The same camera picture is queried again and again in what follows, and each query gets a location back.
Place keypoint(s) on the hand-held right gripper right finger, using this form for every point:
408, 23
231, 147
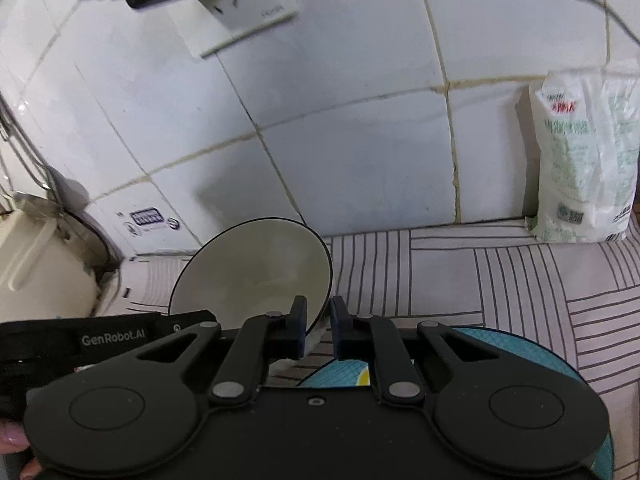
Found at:
337, 330

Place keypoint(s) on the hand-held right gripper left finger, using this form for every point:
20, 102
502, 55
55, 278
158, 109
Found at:
300, 325

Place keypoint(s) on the large white ribbed bowl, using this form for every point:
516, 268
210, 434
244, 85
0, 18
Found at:
260, 270

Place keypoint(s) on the blue egg print plate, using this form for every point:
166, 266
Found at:
530, 355

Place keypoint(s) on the person's left hand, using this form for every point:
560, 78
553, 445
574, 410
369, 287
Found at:
12, 437

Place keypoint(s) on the cream rice cooker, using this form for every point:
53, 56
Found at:
40, 260

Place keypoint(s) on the striped table cover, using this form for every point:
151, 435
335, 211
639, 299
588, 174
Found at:
500, 280

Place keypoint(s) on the white plastic bag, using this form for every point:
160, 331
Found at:
580, 160

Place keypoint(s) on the purple wall sticker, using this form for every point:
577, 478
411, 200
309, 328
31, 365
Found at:
147, 219

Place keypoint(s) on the white wall socket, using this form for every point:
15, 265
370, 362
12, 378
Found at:
250, 15

